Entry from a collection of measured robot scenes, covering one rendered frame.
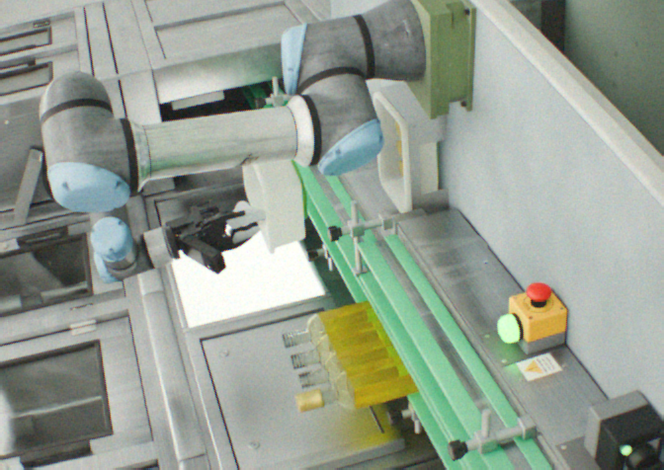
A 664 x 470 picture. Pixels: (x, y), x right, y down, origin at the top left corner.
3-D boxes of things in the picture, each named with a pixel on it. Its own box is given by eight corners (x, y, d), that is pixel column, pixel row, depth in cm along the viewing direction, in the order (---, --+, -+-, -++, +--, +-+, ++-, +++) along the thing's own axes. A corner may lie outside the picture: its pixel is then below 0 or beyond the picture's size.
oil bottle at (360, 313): (409, 310, 180) (305, 338, 176) (407, 287, 177) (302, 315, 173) (419, 327, 175) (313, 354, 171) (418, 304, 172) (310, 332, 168)
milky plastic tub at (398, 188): (416, 174, 197) (378, 183, 195) (411, 80, 185) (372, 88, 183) (448, 213, 183) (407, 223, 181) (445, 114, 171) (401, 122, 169)
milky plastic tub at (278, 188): (279, 115, 182) (236, 124, 180) (309, 180, 165) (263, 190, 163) (285, 183, 193) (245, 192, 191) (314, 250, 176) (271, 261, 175)
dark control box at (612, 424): (632, 427, 123) (582, 445, 122) (640, 387, 119) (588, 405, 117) (662, 465, 117) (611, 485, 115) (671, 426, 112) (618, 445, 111)
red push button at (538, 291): (521, 301, 140) (522, 283, 138) (543, 294, 141) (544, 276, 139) (532, 315, 137) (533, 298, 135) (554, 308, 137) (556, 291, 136)
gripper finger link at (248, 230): (265, 201, 187) (222, 215, 186) (272, 218, 183) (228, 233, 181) (268, 213, 189) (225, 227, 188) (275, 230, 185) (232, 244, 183)
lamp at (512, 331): (511, 329, 143) (493, 334, 142) (511, 306, 140) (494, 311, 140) (523, 346, 139) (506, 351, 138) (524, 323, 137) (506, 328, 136)
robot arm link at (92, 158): (373, 62, 148) (38, 104, 130) (401, 142, 143) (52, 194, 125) (354, 99, 159) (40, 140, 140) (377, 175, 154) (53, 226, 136)
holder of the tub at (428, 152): (419, 195, 200) (386, 202, 198) (414, 81, 185) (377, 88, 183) (450, 234, 186) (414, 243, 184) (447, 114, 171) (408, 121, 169)
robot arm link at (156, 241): (146, 248, 176) (158, 277, 181) (168, 241, 177) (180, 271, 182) (141, 225, 182) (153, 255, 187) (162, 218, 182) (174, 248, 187)
